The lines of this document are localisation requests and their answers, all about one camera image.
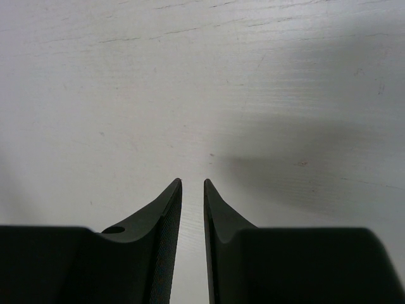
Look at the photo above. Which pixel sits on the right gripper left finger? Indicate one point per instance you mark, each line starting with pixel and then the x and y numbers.
pixel 129 262

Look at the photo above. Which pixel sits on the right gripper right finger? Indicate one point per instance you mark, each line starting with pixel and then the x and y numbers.
pixel 248 264

